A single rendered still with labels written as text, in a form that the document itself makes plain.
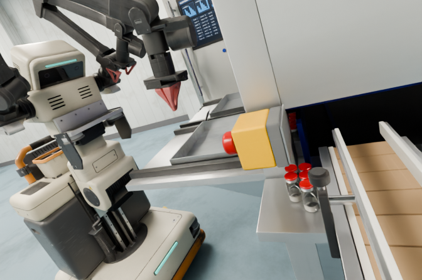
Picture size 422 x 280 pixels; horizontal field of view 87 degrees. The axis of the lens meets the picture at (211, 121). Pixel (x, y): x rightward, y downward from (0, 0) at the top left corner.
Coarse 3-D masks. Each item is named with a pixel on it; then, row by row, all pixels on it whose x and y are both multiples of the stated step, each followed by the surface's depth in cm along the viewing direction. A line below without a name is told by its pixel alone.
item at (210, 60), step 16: (176, 0) 135; (192, 0) 132; (208, 0) 129; (192, 16) 136; (208, 16) 133; (208, 32) 137; (192, 48) 144; (208, 48) 141; (224, 48) 137; (192, 64) 149; (208, 64) 145; (224, 64) 142; (208, 80) 150; (224, 80) 146; (208, 96) 154
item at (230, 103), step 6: (228, 96) 112; (234, 96) 111; (240, 96) 110; (222, 102) 105; (228, 102) 109; (234, 102) 106; (240, 102) 102; (216, 108) 97; (222, 108) 103; (228, 108) 100; (234, 108) 85; (240, 108) 85; (210, 114) 90; (216, 114) 89; (222, 114) 88
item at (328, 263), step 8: (416, 144) 40; (312, 160) 45; (320, 160) 45; (320, 248) 48; (328, 248) 48; (320, 256) 49; (328, 256) 48; (328, 264) 49; (336, 264) 49; (328, 272) 50; (336, 272) 50
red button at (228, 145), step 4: (228, 132) 37; (224, 136) 37; (228, 136) 37; (224, 140) 37; (228, 140) 36; (232, 140) 36; (224, 144) 37; (228, 144) 36; (232, 144) 36; (224, 148) 37; (228, 148) 36; (232, 148) 36; (228, 152) 37; (232, 152) 37; (236, 152) 37
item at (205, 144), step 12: (216, 120) 80; (228, 120) 79; (204, 132) 81; (216, 132) 77; (192, 144) 73; (204, 144) 71; (216, 144) 68; (300, 144) 47; (180, 156) 65; (192, 156) 58; (204, 156) 56; (216, 156) 55; (228, 156) 54
